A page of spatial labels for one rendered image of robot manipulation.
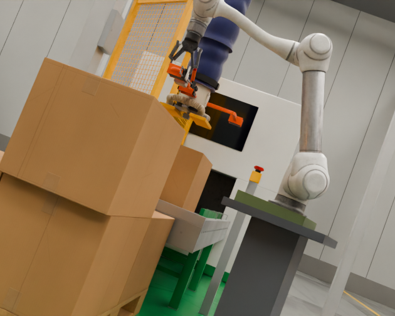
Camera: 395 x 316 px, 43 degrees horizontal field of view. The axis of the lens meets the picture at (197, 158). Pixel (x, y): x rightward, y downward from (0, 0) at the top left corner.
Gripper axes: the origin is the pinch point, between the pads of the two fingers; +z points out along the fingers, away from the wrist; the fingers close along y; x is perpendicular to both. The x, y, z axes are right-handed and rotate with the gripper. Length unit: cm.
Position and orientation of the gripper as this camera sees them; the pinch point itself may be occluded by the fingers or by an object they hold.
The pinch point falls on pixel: (179, 72)
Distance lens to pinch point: 250.5
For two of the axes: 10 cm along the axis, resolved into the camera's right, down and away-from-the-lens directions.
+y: -9.2, -3.5, 1.6
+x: -1.2, -1.3, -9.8
